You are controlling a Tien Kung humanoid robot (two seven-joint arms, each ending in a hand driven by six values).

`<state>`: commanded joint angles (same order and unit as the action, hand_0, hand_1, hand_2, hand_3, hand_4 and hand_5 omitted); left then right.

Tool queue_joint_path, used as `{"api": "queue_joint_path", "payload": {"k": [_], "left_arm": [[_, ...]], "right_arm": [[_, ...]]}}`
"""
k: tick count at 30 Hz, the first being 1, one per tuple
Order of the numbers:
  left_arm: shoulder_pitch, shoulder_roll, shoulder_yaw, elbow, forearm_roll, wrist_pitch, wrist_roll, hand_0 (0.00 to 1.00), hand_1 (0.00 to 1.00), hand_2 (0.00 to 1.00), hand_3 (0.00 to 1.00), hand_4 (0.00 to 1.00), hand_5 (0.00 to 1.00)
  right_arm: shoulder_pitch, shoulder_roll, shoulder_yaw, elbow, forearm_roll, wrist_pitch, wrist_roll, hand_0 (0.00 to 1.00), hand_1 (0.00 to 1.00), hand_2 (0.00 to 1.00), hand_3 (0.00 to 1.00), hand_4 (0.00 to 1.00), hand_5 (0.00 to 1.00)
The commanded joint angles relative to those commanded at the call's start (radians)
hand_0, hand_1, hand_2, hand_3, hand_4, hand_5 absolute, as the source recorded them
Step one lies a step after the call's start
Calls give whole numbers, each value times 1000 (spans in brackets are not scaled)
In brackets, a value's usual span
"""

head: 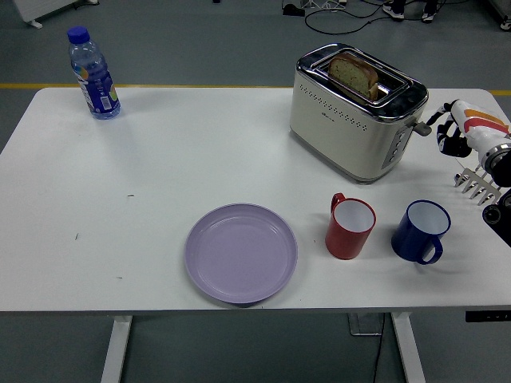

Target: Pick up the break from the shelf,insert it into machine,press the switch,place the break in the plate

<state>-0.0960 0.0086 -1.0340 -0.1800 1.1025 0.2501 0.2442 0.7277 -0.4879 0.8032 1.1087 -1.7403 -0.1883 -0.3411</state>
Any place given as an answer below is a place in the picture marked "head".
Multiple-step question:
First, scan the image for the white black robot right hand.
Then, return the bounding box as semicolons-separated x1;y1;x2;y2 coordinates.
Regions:
423;99;511;159

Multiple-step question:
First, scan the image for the brown bread slice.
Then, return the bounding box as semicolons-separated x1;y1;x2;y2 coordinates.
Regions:
327;53;379;101

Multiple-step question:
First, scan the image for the cream and chrome toaster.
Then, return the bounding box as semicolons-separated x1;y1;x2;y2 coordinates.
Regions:
289;42;433;184

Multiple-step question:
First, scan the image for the purple round plate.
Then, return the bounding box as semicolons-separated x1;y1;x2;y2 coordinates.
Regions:
184;203;299;306

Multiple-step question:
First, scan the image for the white paper sheet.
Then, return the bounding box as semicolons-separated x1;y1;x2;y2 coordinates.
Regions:
422;102;511;165

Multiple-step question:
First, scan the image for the silver metal toast rack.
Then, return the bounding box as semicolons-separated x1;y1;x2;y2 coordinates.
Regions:
454;161;502;207

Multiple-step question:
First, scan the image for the white equipment base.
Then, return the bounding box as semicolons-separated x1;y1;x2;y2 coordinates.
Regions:
485;0;511;31

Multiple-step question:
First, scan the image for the blue mug white inside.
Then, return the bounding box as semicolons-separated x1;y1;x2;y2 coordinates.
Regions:
390;199;452;266

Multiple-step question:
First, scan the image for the red mug white inside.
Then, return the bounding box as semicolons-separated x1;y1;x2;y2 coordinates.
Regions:
325;192;378;261

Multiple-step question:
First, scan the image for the black table control panel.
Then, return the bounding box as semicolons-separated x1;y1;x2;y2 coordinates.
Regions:
465;310;511;323

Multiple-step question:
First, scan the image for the white table leg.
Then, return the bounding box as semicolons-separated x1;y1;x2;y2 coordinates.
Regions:
99;314;133;383
390;312;426;383

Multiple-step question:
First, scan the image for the clear water bottle blue cap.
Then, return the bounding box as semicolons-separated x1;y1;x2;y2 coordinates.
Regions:
66;26;122;120

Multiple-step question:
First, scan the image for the white floor heater panel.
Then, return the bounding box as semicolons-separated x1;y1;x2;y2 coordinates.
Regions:
11;0;99;29

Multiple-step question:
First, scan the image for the black floor cable loop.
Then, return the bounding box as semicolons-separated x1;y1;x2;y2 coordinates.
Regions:
305;0;384;34

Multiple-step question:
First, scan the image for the white wire floor stand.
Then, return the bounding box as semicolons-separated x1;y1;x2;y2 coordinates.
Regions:
301;0;348;11

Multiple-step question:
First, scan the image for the grey metal table bracket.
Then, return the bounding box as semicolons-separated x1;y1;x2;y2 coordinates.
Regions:
346;313;386;336

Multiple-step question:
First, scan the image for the thin black hanging cable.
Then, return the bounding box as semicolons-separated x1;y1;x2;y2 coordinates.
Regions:
370;314;386;383

